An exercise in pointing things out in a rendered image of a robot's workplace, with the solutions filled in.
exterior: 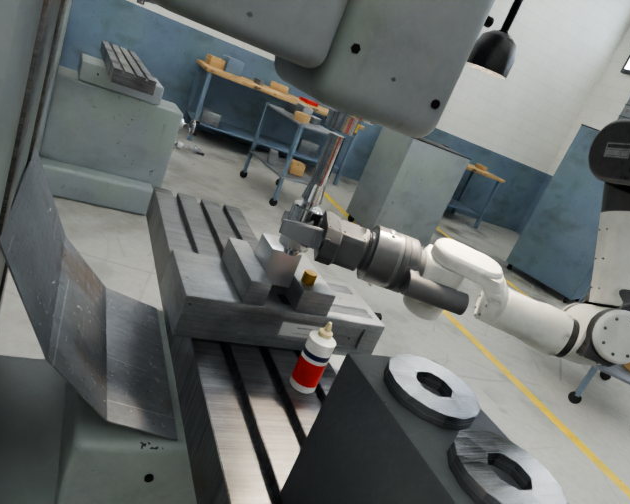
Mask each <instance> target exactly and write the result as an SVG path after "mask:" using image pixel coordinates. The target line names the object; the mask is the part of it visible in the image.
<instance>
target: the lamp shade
mask: <svg viewBox="0 0 630 504"><path fill-rule="evenodd" d="M516 49H517V46H516V44H515V42H514V40H513V38H512V37H511V36H510V35H509V34H508V33H507V32H505V31H502V30H492V31H488V32H485V33H483V34H482V35H481V36H480V37H479V38H478V39H477V41H476V43H475V45H474V47H473V49H472V51H471V53H470V56H469V58H468V60H467V62H466V64H467V65H468V66H470V67H472V68H474V69H476V70H478V71H481V72H483V73H486V74H488V75H491V76H494V77H497V78H500V79H506V78H507V76H508V74H509V72H510V70H511V68H512V66H513V64H514V61H515V55H516Z"/></svg>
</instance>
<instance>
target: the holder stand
mask: <svg viewBox="0 0 630 504"><path fill-rule="evenodd" d="M280 494H281V498H282V501H283V503H284V504H569V503H568V502H567V501H566V499H565V496H564V494H563V491H562V489H561V487H560V485H559V484H558V483H557V482H556V480H555V479H554V478H553V476H552V475H551V474H550V473H549V471H548V470H547V469H546V468H545V467H544V466H543V465H542V464H541V463H540V462H538V461H537V460H536V459H535V458H534V457H533V456H532V455H531V454H530V453H528V452H527V451H525V450H524V449H522V448H521V447H519V446H518V445H516V444H515V443H513V442H512V441H511V440H510V439H509V438H508V437H507V436H506V435H505V434H504V433H503V432H502V431H501V430H500V429H499V427H498V426H497V425H496V424H495V423H494V422H493V421H492V420H491V419H490V418H489V417H488V416H487V415H486V413H485V412H484V411H483V410H482V409H481V408H480V405H479V402H478V398H477V397H476V396H475V394H474V393H473V392H472V390H471V389H470V388H469V386H468V385H466V384H465V383H464V382H463V381H462V380H461V379H460V378H458V377H457V376H456V375H455V374H453V373H452V372H450V371H449V370H447V369H446V368H444V367H442V366H441V365H440V364H439V363H438V362H436V361H430V360H428V359H425V358H423V357H419V356H415V355H410V354H399V355H395V356H394V357H390V356H380V355H370V354H359V353H348V354H346V356H345V358H344V360H343V363H342V365H341V367H340V369H339V371H338V373H337V375H336V377H335V379H334V381H333V383H332V386H331V388H330V390H329V392H328V394H327V396H326V398H325V400H324V402H323V404H322V406H321V408H320V411H319V413H318V415H317V417H316V419H315V421H314V423H313V425H312V427H311V429H310V431H309V434H308V436H307V438H306V440H305V442H304V444H303V446H302V448H301V450H300V452H299V454H298V456H297V459H296V461H295V463H294V465H293V467H292V469H291V471H290V473H289V475H288V477H287V479H286V482H285V484H284V486H283V488H282V490H281V493H280Z"/></svg>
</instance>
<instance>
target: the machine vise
mask: <svg viewBox="0 0 630 504"><path fill-rule="evenodd" d="M324 281H325V282H326V283H327V285H328V286H329V287H330V289H331V290H332V291H333V293H334V294H335V295H336V297H335V300H334V302H333V304H332V306H331V308H330V311H329V313H328V315H327V316H321V315H315V314H309V313H302V312H296V311H294V309H293V307H292V306H291V304H290V302H289V301H288V299H287V297H286V296H285V294H284V292H283V291H282V289H281V287H280V286H277V285H272V283H271V281H270V280H269V278H268V276H267V275H266V273H265V271H264V269H263V268H262V266H261V264H260V263H259V261H258V259H257V257H256V256H255V254H254V252H253V250H252V249H251V247H250V245H249V244H248V242H247V241H244V240H239V239H235V238H228V241H227V244H226V246H225V249H224V252H223V255H222V258H218V257H213V256H208V255H203V254H197V253H192V252H187V251H182V250H177V249H173V250H172V251H171V254H170V257H169V260H168V263H167V266H166V270H165V273H164V276H163V279H162V282H161V286H162V291H163V295H164V300H165V304H166V309H167V313H168V317H169V322H170V326H171V331H172V335H174V336H181V337H190V338H198V339H206V340H215V341H223V342H232V343H240V344H249V345H257V346H265V347H274V348H282V349H291V350H299V351H302V350H303V348H304V345H305V343H306V341H307V339H308V337H309V334H310V332H312V331H319V330H320V328H324V327H325V326H326V325H327V323H328V322H331V323H332V328H331V332H332V333H333V336H332V338H333V339H334V340H335V341H336V346H335V348H334V350H333V353H332V354H333V355H341V356H346V354H348V353H359V354H370V355H372V352H373V350H374V348H375V346H376V344H377V342H378V340H379V338H380V336H381V334H382V332H383V330H384V328H385V326H384V324H383V323H382V322H381V321H380V320H379V318H378V317H377V316H376V315H375V314H374V312H373V311H372V310H371V309H370V308H369V306H368V305H367V304H366V303H365V302H364V300H363V299H362V298H361V297H360V296H359V294H358V293H357V292H356V291H355V290H354V288H353V287H352V286H351V285H350V284H348V283H343V282H338V281H333V280H328V279H324Z"/></svg>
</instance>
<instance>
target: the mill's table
mask: <svg viewBox="0 0 630 504"><path fill-rule="evenodd" d="M146 218H147V224H148V229H149V235H150V241H151V246H152V252H153V258H154V263H155V269H156V275H157V280H158V286H159V292H160V297H161V303H162V309H163V314H164V320H165V326H166V331H167V337H168V343H169V348H170V354H171V360H172V365H173V371H174V377H175V382H176V388H177V394H178V399H179V405H180V411H181V416H182V422H183V428H184V433H185V439H186V445H187V450H188V456H189V462H190V467H191V473H192V479H193V484H194V490H195V496H196V501H197V504H284V503H283V501H282V498H281V494H280V493H281V490H282V488H283V486H284V484H285V482H286V479H287V477H288V475H289V473H290V471H291V469H292V467H293V465H294V463H295V461H296V459H297V456H298V454H299V452H300V450H301V448H302V446H303V444H304V442H305V440H306V438H307V436H308V434H309V431H310V429H311V427H312V425H313V423H314V421H315V419H316V417H317V415H318V413H319V411H320V408H321V406H322V404H323V402H324V400H325V398H326V396H327V394H328V392H329V390H330V388H331V386H332V383H333V381H334V379H335V377H336V373H335V371H334V369H333V368H332V366H331V364H330V363H329V361H328V363H327V366H326V368H325V370H324V372H323V374H322V376H321V378H320V381H319V383H318V385H317V387H316V389H315V391H314V392H313V393H308V394H306V393H301V392H299V391H297V390H296V389H294V388H293V387H292V385H291V384H290V377H291V375H292V372H293V370H294V368H295V365H296V363H297V361H298V359H299V357H300V354H301V352H302V351H299V350H291V349H282V348H274V347H265V346H257V345H249V344H240V343H232V342H223V341H215V340H206V339H198V338H190V337H181V336H174V335H172V331H171V326H170V322H169V317H168V313H167V309H166V304H165V300H164V295H163V291H162V286H161V282H162V279H163V276H164V273H165V270H166V266H167V263H168V260H169V257H170V254H171V251H172V250H173V249H177V250H182V251H187V252H192V253H197V254H203V255H208V256H213V257H218V258H222V255H223V252H224V249H225V246H226V244H227V241H228V238H235V239H239V240H244V241H247V242H248V244H249V245H250V247H251V249H252V250H253V252H254V253H255V251H256V248H257V245H258V243H259V241H258V239H257V238H256V236H255V234H254V233H253V231H252V229H251V227H250V226H249V224H248V222H247V221H246V219H245V217H244V215H243V214H242V212H241V210H240V209H239V208H237V207H233V206H229V205H224V206H223V208H222V209H221V207H220V205H219V203H218V202H214V201H210V200H206V199H201V202H200V203H198V202H197V200H196V197H195V196H191V195H187V194H183V193H179V192H178V193H177V196H176V197H174V196H173V194H172V191H171V190H168V189H164V188H160V187H156V186H155V187H154V189H153V192H152V195H151V199H150V202H149V205H148V209H147V212H146Z"/></svg>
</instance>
